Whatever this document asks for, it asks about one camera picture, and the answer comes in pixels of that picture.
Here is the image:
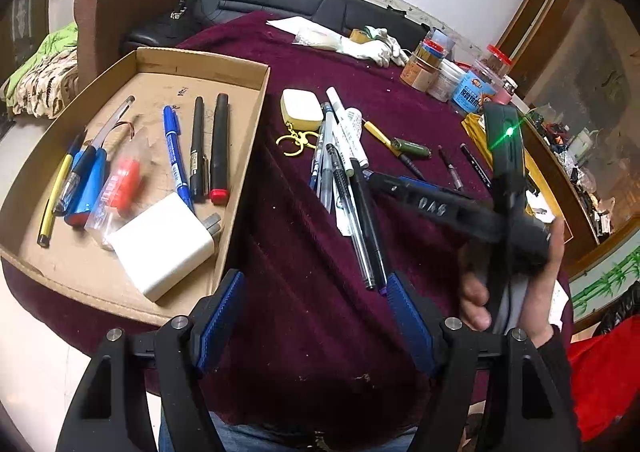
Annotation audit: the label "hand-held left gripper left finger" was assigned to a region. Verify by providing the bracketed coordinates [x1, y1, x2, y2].
[55, 269, 246, 452]

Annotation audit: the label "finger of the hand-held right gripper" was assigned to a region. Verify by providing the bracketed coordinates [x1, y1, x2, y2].
[369, 173, 496, 240]

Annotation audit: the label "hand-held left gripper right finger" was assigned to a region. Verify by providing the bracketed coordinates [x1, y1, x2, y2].
[386, 272, 581, 452]

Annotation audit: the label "white charger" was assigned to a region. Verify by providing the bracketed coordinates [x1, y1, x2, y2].
[106, 193, 223, 303]

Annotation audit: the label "pile of pens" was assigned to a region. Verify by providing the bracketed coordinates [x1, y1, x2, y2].
[309, 86, 396, 293]

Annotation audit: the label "red item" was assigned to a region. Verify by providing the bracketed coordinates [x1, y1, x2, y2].
[85, 129, 151, 250]

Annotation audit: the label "thin black pen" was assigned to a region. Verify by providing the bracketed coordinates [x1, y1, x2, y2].
[189, 96, 210, 203]

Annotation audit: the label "black marker red cap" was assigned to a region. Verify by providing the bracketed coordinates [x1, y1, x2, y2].
[210, 92, 231, 205]

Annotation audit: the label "blue marker pen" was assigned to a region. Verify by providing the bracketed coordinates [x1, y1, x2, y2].
[162, 106, 196, 213]

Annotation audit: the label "yellow black pen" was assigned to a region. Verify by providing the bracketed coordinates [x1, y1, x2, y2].
[37, 152, 76, 247]

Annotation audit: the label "clear black pen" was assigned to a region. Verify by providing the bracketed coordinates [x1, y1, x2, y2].
[52, 132, 90, 215]

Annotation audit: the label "small copper wire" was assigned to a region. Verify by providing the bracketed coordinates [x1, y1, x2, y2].
[112, 118, 140, 141]

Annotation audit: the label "cardboard tray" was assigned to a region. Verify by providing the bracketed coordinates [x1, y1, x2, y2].
[0, 46, 272, 327]

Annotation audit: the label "person's right hand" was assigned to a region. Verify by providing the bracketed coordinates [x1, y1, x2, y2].
[460, 221, 566, 345]

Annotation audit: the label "yellow box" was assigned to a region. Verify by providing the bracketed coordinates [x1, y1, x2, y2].
[462, 106, 556, 220]

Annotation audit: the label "dark brown pen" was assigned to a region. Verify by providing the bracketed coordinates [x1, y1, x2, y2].
[438, 146, 465, 191]

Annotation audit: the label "pink container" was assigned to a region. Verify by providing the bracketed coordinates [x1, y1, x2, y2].
[495, 76, 519, 105]

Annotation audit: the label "blue label jar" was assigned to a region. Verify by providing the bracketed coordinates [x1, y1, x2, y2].
[452, 44, 513, 113]

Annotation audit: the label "white jar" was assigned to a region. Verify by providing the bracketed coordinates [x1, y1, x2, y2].
[427, 60, 466, 102]

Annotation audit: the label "wooden cabinet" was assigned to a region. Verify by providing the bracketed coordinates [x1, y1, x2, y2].
[495, 0, 640, 277]

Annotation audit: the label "person's blue jeans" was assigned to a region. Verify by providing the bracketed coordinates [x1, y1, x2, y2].
[159, 409, 421, 452]

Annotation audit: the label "blue lid jar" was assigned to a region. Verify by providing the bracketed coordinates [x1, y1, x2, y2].
[425, 28, 458, 63]

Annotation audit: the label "bamboo print panel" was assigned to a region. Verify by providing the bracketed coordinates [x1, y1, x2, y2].
[570, 247, 640, 323]

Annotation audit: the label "white gloves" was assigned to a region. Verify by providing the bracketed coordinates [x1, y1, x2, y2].
[340, 26, 408, 67]

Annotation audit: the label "yellow case with keyring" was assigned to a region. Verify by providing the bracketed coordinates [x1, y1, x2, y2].
[276, 89, 325, 157]

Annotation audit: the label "black plastic bag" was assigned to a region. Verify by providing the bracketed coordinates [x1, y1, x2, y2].
[597, 281, 640, 335]

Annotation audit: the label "red cloth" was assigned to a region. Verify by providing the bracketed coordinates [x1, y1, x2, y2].
[567, 317, 640, 439]

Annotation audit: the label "clear plastic bag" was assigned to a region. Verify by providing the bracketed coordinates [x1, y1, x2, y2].
[295, 28, 346, 51]

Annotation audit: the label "white paper sheet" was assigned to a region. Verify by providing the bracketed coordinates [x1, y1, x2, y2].
[266, 16, 321, 35]

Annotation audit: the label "patterned bed cover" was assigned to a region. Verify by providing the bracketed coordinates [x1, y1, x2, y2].
[7, 49, 78, 120]

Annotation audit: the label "green blanket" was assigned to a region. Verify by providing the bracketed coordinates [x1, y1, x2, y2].
[5, 22, 78, 87]

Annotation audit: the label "brown armchair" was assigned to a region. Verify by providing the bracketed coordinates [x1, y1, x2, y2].
[73, 0, 201, 92]

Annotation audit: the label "yellow handled screwdriver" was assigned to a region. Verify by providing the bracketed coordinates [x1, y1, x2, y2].
[364, 121, 401, 153]

